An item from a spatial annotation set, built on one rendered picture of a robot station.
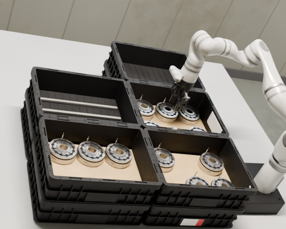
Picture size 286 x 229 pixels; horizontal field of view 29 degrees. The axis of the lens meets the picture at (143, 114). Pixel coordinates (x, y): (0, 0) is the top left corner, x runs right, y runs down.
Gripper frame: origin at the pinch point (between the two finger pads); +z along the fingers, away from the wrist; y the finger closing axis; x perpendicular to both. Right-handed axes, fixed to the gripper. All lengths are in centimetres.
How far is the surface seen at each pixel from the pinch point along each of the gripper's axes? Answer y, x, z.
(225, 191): -48.6, -4.2, 0.2
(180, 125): -2.5, -5.7, 9.0
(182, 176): -33.2, 4.2, 9.2
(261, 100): 142, -170, 92
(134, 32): 171, -52, 64
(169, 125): -3.3, -0.1, 9.0
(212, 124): -6.4, -18.0, 3.7
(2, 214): -43, 71, 22
